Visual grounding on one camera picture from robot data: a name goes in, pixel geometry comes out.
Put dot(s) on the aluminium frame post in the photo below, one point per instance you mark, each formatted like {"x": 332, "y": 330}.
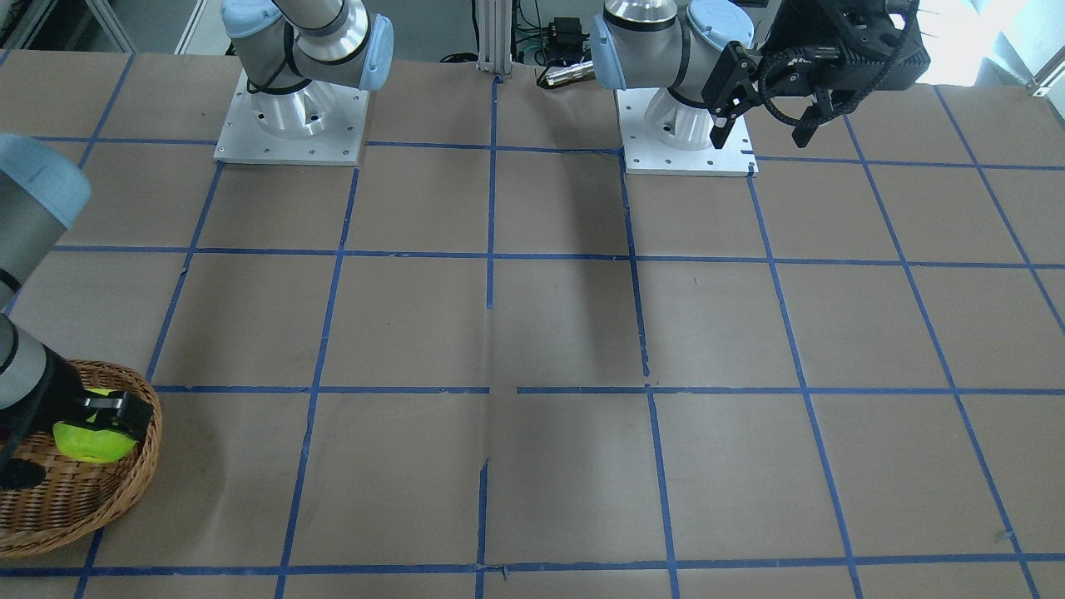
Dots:
{"x": 494, "y": 32}

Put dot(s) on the green apple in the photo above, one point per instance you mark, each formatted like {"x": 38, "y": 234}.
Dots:
{"x": 90, "y": 446}

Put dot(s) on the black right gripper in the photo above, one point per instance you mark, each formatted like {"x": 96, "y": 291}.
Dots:
{"x": 56, "y": 388}

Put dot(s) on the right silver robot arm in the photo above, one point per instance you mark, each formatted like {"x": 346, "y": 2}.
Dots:
{"x": 308, "y": 70}

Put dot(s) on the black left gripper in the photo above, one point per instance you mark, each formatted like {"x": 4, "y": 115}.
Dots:
{"x": 731, "y": 77}

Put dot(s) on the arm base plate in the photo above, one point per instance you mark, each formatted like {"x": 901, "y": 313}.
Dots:
{"x": 663, "y": 137}
{"x": 321, "y": 125}

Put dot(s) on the woven wicker basket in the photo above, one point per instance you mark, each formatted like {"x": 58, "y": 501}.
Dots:
{"x": 76, "y": 498}

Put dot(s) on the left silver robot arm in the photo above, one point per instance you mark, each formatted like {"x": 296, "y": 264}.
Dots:
{"x": 710, "y": 62}

